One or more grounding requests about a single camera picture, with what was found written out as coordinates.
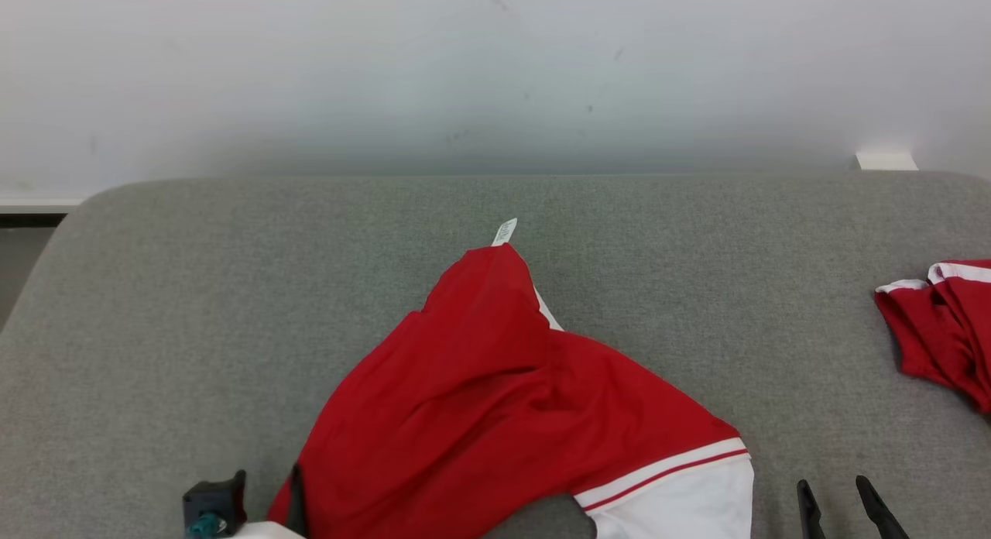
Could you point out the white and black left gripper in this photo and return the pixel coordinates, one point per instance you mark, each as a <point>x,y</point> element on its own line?
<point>263,532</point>

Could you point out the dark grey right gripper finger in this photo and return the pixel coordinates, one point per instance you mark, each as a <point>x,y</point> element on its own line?
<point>810,516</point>
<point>882,520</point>

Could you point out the red jersey with white sleeves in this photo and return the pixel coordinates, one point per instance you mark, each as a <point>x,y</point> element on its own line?
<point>464,384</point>

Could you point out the white skirting board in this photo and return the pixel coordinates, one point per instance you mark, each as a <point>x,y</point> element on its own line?
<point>35,202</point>
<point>886,161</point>

